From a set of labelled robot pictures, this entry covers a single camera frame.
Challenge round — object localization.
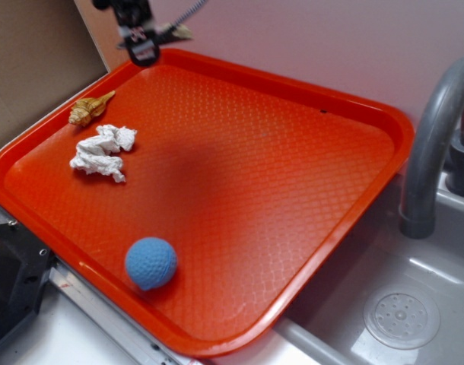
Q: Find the crumpled white paper tissue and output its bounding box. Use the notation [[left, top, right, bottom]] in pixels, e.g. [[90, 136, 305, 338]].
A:
[[69, 125, 138, 183]]

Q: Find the black metal bracket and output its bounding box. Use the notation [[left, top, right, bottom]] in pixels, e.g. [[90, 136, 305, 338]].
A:
[[0, 220, 54, 348]]

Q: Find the light wooden board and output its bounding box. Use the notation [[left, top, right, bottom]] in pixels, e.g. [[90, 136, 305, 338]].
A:
[[74, 0, 129, 71]]

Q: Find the tan spiral seashell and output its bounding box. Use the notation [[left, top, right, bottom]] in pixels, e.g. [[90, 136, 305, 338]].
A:
[[68, 90, 116, 127]]

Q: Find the coiled black cable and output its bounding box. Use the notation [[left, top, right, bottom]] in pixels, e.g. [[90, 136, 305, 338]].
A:
[[170, 0, 210, 28]]

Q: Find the orange plastic tray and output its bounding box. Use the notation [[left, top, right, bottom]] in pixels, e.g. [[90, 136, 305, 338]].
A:
[[0, 49, 414, 359]]

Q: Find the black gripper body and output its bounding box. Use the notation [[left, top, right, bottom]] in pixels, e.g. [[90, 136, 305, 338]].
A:
[[91, 0, 154, 27]]

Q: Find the brown cardboard panel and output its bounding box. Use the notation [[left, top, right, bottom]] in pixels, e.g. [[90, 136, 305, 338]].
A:
[[0, 1, 106, 148]]

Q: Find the blue dimpled foam ball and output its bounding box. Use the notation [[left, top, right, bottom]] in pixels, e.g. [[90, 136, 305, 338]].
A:
[[125, 237, 178, 291]]

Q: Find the clear round sink drain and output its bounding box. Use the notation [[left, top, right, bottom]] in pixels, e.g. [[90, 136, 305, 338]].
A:
[[363, 285, 440, 350]]

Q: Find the grey curved faucet spout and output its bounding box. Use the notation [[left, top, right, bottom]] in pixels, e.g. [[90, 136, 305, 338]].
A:
[[399, 57, 464, 239]]

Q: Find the brown wood chip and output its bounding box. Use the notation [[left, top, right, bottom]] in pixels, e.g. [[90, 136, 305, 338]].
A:
[[157, 23, 193, 44]]

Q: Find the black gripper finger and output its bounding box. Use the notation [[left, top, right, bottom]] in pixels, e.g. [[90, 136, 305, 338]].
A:
[[116, 23, 177, 68]]

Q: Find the grey plastic sink basin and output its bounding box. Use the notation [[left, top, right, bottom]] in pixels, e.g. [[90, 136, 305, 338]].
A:
[[275, 179, 464, 364]]

